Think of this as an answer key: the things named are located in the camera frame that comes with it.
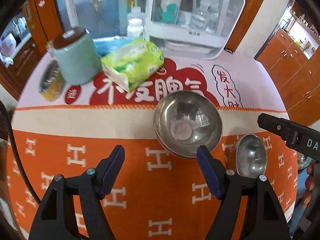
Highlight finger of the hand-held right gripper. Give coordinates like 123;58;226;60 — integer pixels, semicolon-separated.
257;113;299;143

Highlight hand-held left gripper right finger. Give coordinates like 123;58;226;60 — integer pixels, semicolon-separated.
197;145;292;240

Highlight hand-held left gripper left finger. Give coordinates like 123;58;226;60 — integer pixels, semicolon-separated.
29;145;125;240

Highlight brown bowl steel interior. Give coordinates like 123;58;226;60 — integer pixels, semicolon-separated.
153;91;223;158

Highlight person's right hand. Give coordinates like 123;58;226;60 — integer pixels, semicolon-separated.
301;164;317;209

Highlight steel spoon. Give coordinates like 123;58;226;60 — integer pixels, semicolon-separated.
236;134;267;178

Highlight orange patterned tablecloth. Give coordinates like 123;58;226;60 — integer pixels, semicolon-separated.
5;105;299;240

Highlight orange wooden cabinets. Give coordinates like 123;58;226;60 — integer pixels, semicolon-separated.
255;27;320;128

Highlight white red printed table mat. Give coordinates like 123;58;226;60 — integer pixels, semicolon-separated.
19;35;288;113

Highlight glass jar yellow contents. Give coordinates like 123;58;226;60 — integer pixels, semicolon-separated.
38;60;65;102

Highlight mint green lidded canister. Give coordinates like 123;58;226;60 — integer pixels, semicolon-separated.
53;27;103;85

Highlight green tissue pack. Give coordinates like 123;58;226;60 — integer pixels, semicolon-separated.
100;39;165;93

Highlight blue plastic packet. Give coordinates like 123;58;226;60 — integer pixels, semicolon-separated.
93;36;130;56

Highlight white countertop storage cabinet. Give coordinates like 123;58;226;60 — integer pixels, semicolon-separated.
145;0;245;60

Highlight clear plastic container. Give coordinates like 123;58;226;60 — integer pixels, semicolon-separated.
189;0;229;30

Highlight small white bottle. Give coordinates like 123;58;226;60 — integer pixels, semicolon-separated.
127;19;145;40

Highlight clear squeeze bottle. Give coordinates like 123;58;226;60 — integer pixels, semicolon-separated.
124;0;148;22

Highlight frosted glass door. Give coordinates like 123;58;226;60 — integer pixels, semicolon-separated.
52;0;150;40

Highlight black cable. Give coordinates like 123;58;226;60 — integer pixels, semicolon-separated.
0;100;40;205

